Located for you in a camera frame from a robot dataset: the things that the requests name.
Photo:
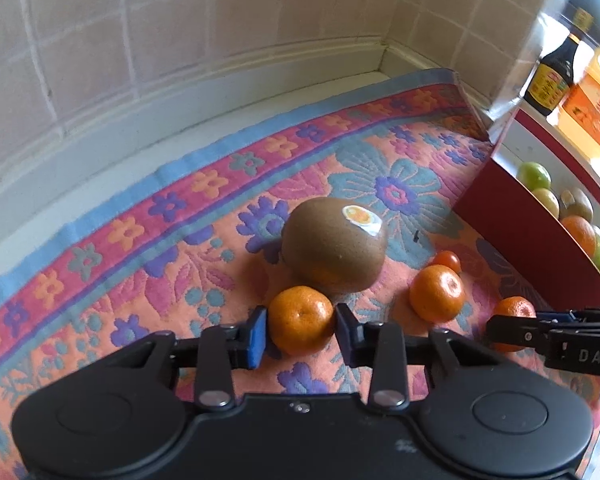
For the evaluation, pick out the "brown kiwi with sticker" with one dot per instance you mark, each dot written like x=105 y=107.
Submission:
x=330 y=250

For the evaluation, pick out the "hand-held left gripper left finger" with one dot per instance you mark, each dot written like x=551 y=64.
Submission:
x=256 y=340

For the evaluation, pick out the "large orange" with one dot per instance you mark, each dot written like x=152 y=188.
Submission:
x=579 y=234

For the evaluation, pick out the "small reddish tomato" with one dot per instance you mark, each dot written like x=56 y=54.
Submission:
x=449 y=260

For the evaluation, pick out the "red cardboard box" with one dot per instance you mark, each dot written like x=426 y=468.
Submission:
x=530 y=240

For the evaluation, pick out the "floral woven cloth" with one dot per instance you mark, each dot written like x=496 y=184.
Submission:
x=155 y=240

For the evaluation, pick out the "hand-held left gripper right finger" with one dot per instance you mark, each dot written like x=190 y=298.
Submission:
x=349 y=340

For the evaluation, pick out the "yellow cooking oil bottle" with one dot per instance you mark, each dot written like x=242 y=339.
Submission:
x=592 y=107

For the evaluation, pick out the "dark soy sauce bottle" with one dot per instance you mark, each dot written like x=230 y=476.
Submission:
x=552 y=77

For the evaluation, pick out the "orange mandarin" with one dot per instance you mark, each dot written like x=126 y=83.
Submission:
x=515 y=306
x=437 y=294
x=301 y=320

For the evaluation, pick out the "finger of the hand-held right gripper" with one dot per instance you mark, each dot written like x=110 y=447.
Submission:
x=517 y=332
x=580 y=319

